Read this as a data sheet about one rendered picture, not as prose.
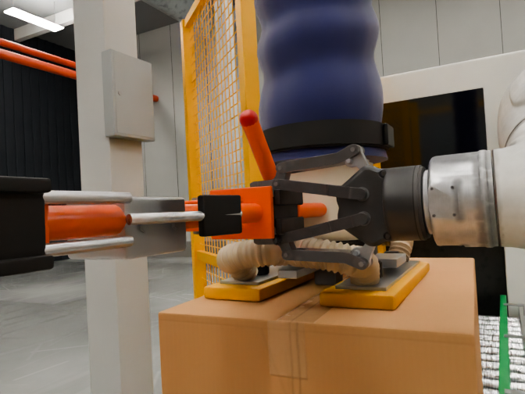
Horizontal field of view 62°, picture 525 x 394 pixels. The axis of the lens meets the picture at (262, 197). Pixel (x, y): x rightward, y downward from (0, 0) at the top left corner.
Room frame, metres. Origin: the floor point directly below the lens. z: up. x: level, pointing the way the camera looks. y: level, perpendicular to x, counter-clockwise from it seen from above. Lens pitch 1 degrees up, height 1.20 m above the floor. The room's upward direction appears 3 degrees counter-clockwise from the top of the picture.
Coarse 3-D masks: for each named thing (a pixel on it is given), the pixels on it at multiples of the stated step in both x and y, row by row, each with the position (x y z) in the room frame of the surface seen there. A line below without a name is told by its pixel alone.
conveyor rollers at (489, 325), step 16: (480, 320) 2.28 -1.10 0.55; (496, 320) 2.26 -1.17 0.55; (512, 320) 2.28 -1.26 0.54; (480, 336) 2.03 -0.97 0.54; (496, 336) 2.01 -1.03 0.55; (480, 352) 1.86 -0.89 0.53; (496, 352) 1.84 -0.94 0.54; (512, 352) 1.81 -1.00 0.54; (496, 368) 1.68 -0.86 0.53; (512, 368) 1.65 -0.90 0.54; (496, 384) 1.52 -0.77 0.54; (512, 384) 1.50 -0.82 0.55
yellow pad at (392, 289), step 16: (384, 272) 0.70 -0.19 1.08; (400, 272) 0.69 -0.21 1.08; (416, 272) 0.72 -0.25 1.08; (336, 288) 0.60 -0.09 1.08; (352, 288) 0.59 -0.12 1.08; (368, 288) 0.58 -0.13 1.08; (384, 288) 0.57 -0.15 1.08; (400, 288) 0.59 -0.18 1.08; (336, 304) 0.58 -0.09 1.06; (352, 304) 0.57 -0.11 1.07; (368, 304) 0.56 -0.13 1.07; (384, 304) 0.55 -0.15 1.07
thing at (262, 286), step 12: (264, 276) 0.72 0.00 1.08; (276, 276) 0.71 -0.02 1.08; (312, 276) 0.82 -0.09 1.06; (204, 288) 0.68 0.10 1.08; (216, 288) 0.67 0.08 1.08; (228, 288) 0.66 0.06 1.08; (240, 288) 0.65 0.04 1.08; (252, 288) 0.64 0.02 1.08; (264, 288) 0.65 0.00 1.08; (276, 288) 0.68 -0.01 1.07; (288, 288) 0.72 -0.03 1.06; (240, 300) 0.65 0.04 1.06; (252, 300) 0.64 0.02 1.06
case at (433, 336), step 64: (192, 320) 0.59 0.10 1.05; (256, 320) 0.54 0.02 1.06; (320, 320) 0.52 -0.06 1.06; (384, 320) 0.51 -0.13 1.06; (448, 320) 0.49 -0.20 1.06; (192, 384) 0.59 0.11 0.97; (256, 384) 0.55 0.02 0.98; (320, 384) 0.51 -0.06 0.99; (384, 384) 0.48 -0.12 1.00; (448, 384) 0.45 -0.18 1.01
